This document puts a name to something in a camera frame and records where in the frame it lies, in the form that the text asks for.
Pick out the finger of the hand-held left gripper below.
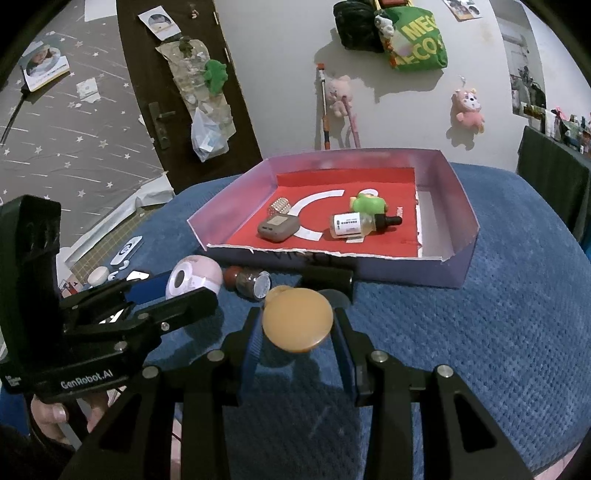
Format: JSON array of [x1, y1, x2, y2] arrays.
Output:
[[59, 270, 172, 328], [64, 288, 219, 354]]

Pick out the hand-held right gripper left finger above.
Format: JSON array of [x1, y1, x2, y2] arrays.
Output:
[[60, 305, 266, 480]]

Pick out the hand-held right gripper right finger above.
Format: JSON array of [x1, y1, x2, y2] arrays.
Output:
[[333, 305, 536, 480]]

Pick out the pale pink rounded device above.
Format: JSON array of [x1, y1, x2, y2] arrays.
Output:
[[165, 255, 223, 301]]

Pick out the clear round plastic container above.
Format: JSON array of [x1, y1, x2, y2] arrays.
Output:
[[318, 287, 354, 319]]

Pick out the black cylinder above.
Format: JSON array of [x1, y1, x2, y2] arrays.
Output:
[[300, 265, 355, 302]]

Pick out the grey square case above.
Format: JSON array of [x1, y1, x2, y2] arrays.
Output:
[[257, 213, 302, 243]]

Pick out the dropper bottle white label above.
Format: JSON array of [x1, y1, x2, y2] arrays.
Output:
[[329, 210, 403, 241]]

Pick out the green yellow toy figure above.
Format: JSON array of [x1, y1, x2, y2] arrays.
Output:
[[348, 188, 386, 215]]

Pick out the pink cardboard box red lining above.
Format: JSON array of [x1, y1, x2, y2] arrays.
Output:
[[187, 148, 481, 289]]

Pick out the person's left hand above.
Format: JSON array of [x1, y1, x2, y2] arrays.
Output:
[[29, 391, 112, 445]]

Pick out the green cutting mat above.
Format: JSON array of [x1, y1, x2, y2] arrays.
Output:
[[60, 217, 139, 278]]

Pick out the white paper sheet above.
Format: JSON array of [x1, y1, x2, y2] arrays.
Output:
[[111, 173, 175, 220]]

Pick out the clear plastic bag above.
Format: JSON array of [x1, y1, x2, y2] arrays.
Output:
[[191, 107, 230, 162]]

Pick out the photo booklet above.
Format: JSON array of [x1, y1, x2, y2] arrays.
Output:
[[21, 41, 71, 92]]

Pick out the dark wooden door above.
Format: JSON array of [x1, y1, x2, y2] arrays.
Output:
[[115, 0, 264, 195]]

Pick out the green plush frog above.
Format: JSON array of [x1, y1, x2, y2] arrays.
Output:
[[203, 59, 229, 95]]

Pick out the pink stick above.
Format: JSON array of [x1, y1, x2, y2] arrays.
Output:
[[344, 104, 362, 148]]

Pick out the orange white stick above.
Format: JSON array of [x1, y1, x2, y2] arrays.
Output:
[[316, 62, 332, 151]]

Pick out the light pink plush bear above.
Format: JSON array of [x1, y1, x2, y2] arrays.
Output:
[[325, 76, 355, 116]]

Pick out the photo card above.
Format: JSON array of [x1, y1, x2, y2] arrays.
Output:
[[139, 6, 182, 38]]

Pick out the dark cloth covered table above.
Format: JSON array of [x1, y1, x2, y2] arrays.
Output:
[[516, 124, 591, 241]]

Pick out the pink white plush toy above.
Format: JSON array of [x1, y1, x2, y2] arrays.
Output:
[[450, 85, 485, 134]]

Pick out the row of bottles and trinkets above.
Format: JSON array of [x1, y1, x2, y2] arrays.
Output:
[[522, 106, 591, 158]]

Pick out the green shopping bag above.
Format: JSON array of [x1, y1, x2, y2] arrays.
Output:
[[385, 7, 448, 72]]

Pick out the black bag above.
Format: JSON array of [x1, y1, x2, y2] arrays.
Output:
[[333, 0, 386, 51]]

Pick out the door handle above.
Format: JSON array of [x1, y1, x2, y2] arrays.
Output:
[[148, 102, 174, 149]]

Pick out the wall mirror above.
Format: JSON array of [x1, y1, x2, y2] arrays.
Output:
[[496, 4, 548, 118]]

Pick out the wall photos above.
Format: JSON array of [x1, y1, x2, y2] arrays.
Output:
[[443, 0, 482, 21]]

